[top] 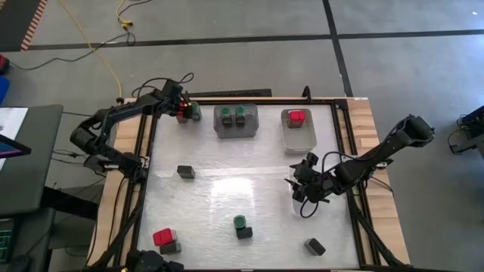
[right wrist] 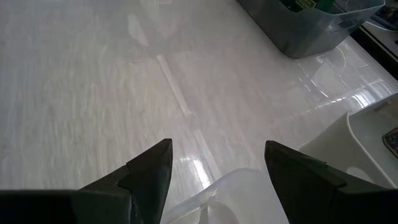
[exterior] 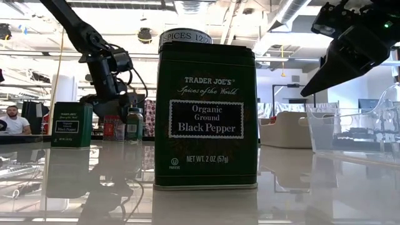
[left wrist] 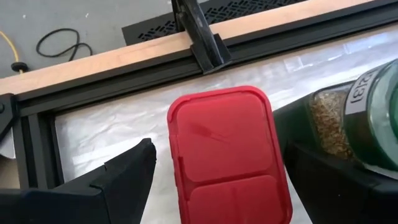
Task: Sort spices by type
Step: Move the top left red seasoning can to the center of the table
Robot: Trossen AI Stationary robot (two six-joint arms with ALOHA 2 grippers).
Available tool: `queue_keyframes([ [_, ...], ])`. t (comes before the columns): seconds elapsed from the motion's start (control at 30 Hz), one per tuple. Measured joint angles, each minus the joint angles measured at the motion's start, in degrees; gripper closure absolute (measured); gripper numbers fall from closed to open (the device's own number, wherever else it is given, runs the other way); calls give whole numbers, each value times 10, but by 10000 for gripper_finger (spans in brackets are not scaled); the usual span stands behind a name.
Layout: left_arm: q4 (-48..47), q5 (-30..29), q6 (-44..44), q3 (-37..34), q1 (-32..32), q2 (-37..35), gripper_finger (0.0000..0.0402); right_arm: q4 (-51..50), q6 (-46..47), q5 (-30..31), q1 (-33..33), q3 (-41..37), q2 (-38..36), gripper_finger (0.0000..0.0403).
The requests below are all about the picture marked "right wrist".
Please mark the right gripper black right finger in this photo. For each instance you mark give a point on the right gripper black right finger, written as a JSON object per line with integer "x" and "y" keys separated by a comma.
{"x": 298, "y": 180}

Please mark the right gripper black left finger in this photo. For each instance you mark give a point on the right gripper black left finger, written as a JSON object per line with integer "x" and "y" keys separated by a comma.
{"x": 152, "y": 174}

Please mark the white plastic bin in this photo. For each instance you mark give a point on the white plastic bin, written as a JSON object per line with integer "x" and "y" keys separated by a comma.
{"x": 329, "y": 146}

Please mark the clear plastic bin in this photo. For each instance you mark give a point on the clear plastic bin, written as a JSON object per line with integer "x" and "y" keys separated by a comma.
{"x": 236, "y": 189}

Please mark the grey translucent plastic bin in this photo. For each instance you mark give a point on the grey translucent plastic bin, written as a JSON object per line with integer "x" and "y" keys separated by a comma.
{"x": 295, "y": 34}

